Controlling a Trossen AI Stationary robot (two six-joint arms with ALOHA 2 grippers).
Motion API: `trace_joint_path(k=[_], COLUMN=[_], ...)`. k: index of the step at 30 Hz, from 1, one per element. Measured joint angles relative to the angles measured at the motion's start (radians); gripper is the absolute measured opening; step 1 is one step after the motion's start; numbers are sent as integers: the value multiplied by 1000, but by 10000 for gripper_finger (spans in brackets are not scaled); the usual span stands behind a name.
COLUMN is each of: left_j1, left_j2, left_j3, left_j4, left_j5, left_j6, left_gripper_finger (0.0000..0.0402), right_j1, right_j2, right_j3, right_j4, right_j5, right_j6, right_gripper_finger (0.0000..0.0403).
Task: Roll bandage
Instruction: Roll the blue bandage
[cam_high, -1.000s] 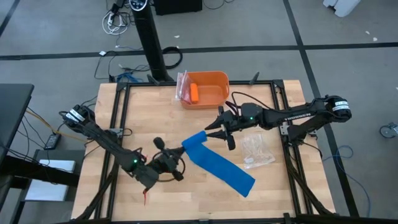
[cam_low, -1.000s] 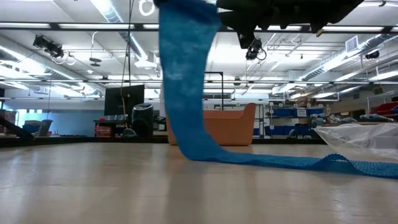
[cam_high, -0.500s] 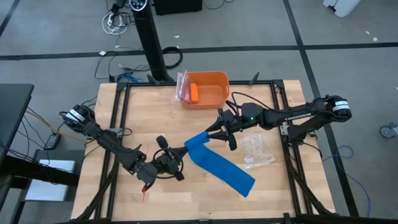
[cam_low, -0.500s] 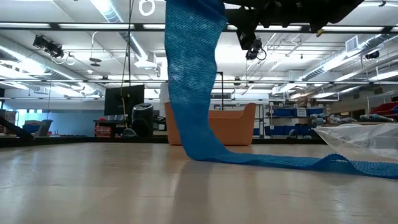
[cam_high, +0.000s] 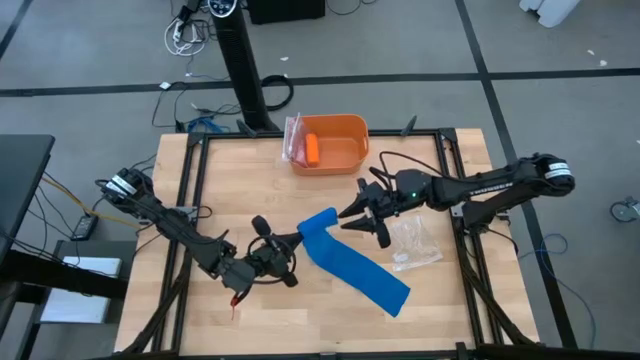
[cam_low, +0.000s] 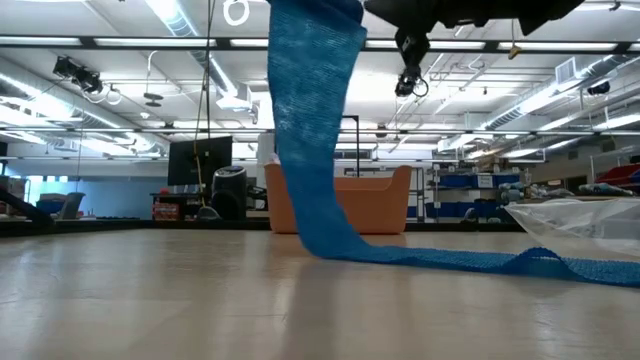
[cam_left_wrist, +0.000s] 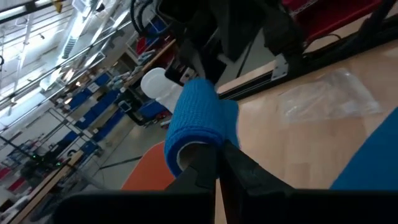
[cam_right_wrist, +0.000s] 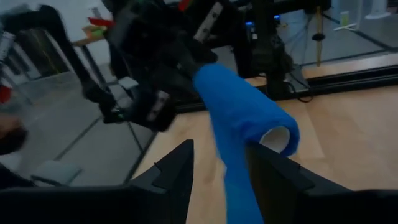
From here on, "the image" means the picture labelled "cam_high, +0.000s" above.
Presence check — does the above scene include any plastic bag with orange roll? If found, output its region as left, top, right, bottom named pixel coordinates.
left=281, top=112, right=314, bottom=169

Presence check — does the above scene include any blue cable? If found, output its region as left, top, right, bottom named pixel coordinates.
left=517, top=232, right=599, bottom=350
left=187, top=115, right=231, bottom=134

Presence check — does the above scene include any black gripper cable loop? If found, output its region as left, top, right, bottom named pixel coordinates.
left=246, top=234, right=297, bottom=286

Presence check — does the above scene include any black coiled cable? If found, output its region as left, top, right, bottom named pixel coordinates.
left=259, top=74, right=295, bottom=112

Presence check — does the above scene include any white cable bundle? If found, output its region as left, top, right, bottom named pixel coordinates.
left=163, top=17, right=209, bottom=57

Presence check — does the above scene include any orange plastic bin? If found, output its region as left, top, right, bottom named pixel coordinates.
left=288, top=113, right=371, bottom=177

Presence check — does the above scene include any black power adapter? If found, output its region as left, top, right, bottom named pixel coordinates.
left=71, top=213, right=100, bottom=242

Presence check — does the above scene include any black box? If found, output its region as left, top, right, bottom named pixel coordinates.
left=247, top=0, right=326, bottom=25

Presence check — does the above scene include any clear zip bag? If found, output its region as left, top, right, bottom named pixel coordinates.
left=388, top=214, right=445, bottom=273

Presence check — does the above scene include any orange bandage roll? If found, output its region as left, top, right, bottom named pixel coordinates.
left=304, top=132, right=321, bottom=168

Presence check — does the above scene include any black frame bracket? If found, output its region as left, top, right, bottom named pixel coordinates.
left=399, top=114, right=419, bottom=138

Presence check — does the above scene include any yellow cable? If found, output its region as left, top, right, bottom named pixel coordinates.
left=42, top=174, right=144, bottom=230

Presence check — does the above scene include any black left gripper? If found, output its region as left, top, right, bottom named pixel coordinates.
left=246, top=214, right=306, bottom=289

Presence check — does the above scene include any black desk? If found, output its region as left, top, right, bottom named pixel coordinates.
left=0, top=133, right=56, bottom=261

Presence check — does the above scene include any black metal table frame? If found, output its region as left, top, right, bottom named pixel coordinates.
left=114, top=127, right=640, bottom=360

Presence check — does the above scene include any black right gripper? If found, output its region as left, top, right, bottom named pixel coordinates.
left=338, top=177, right=401, bottom=250

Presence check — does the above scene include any black tower fan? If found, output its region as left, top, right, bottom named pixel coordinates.
left=207, top=0, right=281, bottom=134

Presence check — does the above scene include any caster wheel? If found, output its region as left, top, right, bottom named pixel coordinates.
left=609, top=197, right=640, bottom=224

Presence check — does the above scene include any blue elastic bandage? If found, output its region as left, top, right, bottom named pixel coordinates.
left=297, top=206, right=412, bottom=319

